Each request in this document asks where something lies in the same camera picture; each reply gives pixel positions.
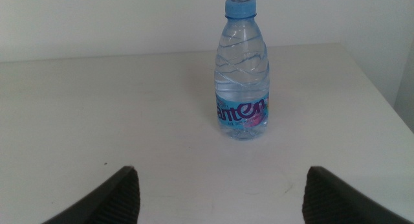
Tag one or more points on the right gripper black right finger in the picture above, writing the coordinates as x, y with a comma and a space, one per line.
330, 201

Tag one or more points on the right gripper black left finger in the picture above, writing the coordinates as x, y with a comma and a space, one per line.
113, 201

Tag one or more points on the clear water bottle blue cap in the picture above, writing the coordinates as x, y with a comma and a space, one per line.
242, 72

